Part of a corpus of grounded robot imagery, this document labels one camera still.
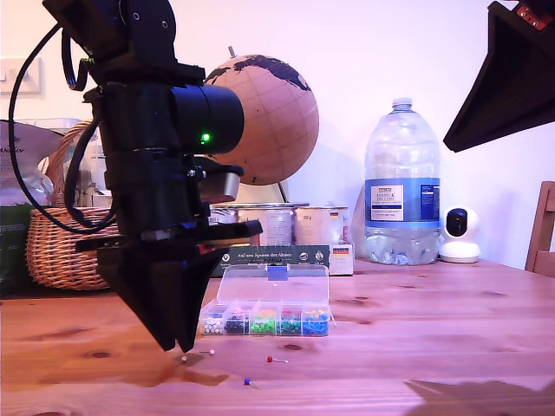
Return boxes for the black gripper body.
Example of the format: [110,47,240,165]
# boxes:
[75,149,264,253]

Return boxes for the white plastic bottle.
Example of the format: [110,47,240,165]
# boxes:
[90,145,108,192]

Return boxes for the silver can black-white label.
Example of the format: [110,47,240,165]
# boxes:
[209,206,238,224]

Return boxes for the clear plastic pin organizer box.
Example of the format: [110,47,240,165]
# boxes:
[199,264,337,337]

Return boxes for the cardboard tray green label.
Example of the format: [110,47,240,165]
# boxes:
[212,244,356,278]

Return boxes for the silver green pet food bag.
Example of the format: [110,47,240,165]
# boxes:
[0,119,66,298]

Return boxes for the large clear water bottle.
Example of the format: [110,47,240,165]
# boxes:
[363,97,442,266]

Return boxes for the silver can pale label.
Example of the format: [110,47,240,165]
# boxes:
[294,205,350,246]

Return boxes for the cork globe on stand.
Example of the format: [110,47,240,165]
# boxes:
[204,46,321,209]

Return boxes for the wooden chair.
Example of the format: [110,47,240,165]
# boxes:
[524,180,555,278]

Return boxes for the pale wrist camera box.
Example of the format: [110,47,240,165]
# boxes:
[190,155,245,205]

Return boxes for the wicker basket with handle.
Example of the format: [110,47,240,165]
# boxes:
[26,120,121,291]

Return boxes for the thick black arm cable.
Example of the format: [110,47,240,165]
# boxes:
[8,23,118,235]

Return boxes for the small white round camera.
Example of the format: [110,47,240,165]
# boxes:
[438,205,481,264]

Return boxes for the white wall light switch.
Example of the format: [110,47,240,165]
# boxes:
[0,57,44,96]

